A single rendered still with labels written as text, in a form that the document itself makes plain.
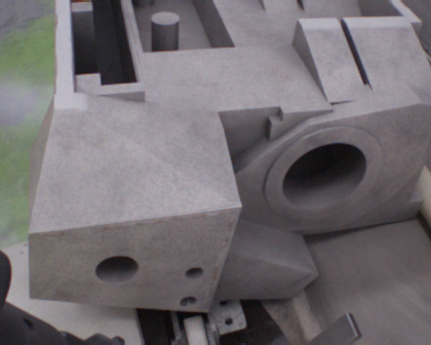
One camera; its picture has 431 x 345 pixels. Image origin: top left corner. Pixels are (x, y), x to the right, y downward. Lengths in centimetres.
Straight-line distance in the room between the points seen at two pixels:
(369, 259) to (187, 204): 26
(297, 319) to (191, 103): 24
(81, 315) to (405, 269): 33
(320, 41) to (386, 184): 15
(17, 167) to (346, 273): 156
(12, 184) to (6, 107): 46
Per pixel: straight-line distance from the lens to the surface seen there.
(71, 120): 43
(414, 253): 63
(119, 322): 54
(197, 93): 49
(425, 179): 66
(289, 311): 59
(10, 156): 207
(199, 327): 53
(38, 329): 23
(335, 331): 25
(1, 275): 18
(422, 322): 59
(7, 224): 184
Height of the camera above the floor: 125
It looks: 45 degrees down
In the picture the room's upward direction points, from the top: 8 degrees counter-clockwise
